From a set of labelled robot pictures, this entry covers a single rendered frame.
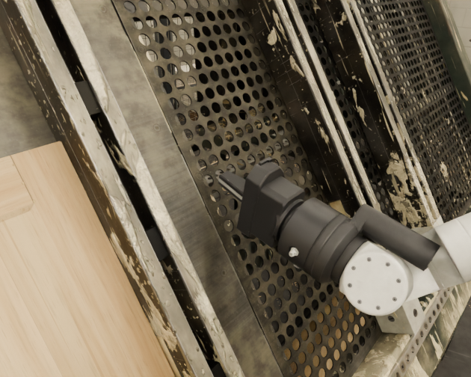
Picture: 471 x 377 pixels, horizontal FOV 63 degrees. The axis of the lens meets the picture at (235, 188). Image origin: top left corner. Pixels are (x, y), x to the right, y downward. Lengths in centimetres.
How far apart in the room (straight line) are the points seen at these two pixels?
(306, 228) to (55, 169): 30
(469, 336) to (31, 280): 208
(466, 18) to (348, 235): 509
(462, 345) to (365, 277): 182
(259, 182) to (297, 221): 7
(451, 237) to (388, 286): 9
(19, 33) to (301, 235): 39
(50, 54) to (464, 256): 48
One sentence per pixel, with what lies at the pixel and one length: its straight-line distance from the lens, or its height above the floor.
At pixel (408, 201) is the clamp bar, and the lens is 99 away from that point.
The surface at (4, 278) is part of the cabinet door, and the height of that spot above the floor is 126.
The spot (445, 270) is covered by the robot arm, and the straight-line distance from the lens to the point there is 51.
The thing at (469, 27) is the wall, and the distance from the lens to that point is 547.
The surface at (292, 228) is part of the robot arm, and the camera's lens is 47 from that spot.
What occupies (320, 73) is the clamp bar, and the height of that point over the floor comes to 137.
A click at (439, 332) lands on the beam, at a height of 84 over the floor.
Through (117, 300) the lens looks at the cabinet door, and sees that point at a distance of 49.
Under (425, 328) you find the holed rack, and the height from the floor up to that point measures 88.
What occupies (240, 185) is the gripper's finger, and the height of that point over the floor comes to 127.
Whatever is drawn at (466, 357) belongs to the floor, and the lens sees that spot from 219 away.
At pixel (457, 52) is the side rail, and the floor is 130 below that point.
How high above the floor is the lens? 153
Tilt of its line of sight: 29 degrees down
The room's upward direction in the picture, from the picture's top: straight up
